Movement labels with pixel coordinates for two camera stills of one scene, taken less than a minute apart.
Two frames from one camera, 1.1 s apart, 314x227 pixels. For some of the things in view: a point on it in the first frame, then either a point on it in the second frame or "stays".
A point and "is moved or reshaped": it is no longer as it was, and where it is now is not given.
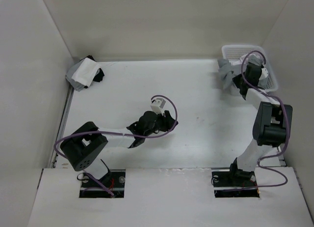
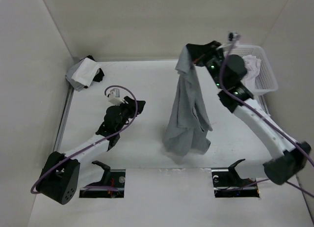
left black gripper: (168, 123) -> (130, 105)
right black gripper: (236, 80) -> (197, 52)
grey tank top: (229, 71) is moved or reshaped
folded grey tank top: (77, 85) stays
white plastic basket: (233, 52) stays
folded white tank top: (86, 71) stays
